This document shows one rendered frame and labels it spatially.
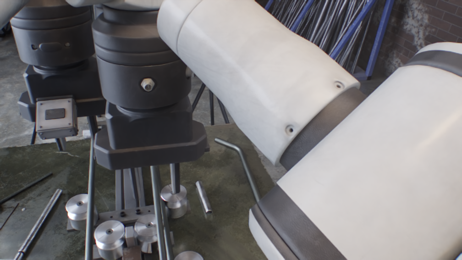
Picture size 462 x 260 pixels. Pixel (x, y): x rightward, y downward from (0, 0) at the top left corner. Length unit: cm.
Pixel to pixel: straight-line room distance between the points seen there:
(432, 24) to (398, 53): 49
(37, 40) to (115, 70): 14
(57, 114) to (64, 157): 53
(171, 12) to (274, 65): 8
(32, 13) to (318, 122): 32
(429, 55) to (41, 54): 37
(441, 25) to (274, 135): 339
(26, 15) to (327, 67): 32
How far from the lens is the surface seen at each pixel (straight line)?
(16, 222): 83
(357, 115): 17
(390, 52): 399
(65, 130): 43
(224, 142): 93
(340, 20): 386
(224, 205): 77
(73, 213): 67
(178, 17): 23
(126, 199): 76
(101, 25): 31
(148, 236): 61
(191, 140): 36
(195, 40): 22
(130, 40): 29
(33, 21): 42
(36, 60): 43
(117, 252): 63
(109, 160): 36
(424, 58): 18
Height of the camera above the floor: 144
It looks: 34 degrees down
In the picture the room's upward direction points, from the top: 4 degrees clockwise
